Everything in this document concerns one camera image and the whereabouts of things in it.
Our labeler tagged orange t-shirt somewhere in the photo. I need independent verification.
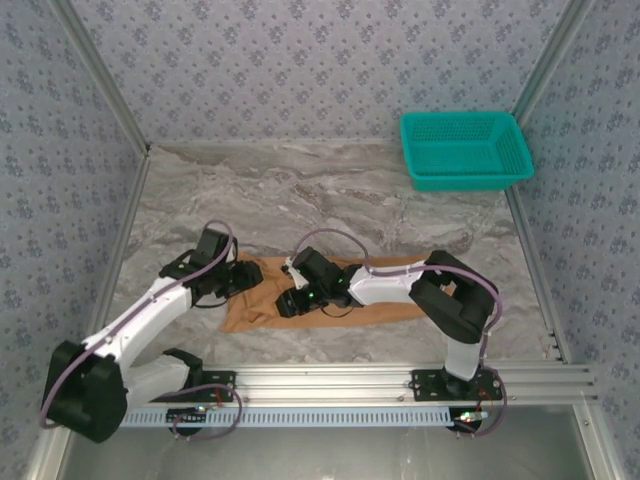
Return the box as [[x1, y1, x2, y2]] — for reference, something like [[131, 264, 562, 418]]
[[218, 252, 459, 335]]

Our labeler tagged small circuit board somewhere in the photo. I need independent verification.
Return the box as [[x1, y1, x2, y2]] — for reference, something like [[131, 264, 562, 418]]
[[166, 407, 209, 427], [451, 408, 490, 432]]

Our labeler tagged teal plastic basket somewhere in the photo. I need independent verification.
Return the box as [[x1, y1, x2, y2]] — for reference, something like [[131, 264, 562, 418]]
[[399, 111, 536, 194]]

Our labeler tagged aluminium side rail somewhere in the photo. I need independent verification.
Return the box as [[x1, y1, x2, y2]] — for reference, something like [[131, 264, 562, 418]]
[[503, 188, 572, 364], [97, 147, 152, 326]]

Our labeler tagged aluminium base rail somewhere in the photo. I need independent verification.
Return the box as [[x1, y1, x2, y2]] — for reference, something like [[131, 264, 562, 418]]
[[124, 363, 599, 406]]

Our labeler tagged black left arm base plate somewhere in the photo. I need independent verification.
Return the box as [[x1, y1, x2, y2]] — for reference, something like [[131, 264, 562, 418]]
[[149, 368, 237, 404]]

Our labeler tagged white slotted cable duct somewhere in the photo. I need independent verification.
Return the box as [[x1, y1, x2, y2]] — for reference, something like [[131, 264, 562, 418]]
[[122, 405, 451, 429]]

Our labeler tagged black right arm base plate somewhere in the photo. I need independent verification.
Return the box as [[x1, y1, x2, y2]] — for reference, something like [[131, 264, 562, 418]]
[[410, 368, 504, 401]]

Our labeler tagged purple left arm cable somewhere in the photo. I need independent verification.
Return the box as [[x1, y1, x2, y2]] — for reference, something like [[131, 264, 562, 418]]
[[39, 219, 243, 442]]

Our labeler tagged aluminium corner post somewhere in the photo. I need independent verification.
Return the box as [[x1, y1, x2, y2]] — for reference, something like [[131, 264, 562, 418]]
[[509, 0, 596, 126], [49, 0, 152, 151]]

